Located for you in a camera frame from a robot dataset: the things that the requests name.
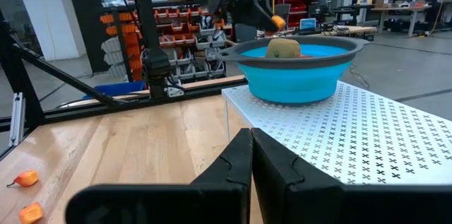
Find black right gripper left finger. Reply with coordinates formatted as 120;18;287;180
65;127;254;224

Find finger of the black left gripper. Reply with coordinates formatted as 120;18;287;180
232;4;277;32
251;0;280;20

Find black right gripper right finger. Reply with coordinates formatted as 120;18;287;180
251;127;452;224

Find orange toy pear with stem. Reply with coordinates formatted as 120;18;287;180
270;14;287;32
6;170;40;188

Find tan toy kiwi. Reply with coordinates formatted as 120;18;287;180
265;37;302;59

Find blue collapsible bowl grey rim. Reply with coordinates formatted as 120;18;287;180
215;35;370;105

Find white perforated metal riser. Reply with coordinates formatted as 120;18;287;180
221;81;452;186

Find round orange toy fruit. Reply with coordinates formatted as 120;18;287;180
18;201;44;224

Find storage rack small bins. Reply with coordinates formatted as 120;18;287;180
100;0;227;82

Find wooden workbench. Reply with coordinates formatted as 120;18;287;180
282;25;378;38

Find desk with equipment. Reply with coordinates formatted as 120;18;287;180
370;3;434;37

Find blue plastic bin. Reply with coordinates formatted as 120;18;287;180
83;81;146;100

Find silver frame bracket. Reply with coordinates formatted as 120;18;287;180
8;92;26;147

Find black aluminium rig frame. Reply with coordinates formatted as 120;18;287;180
0;8;248;158

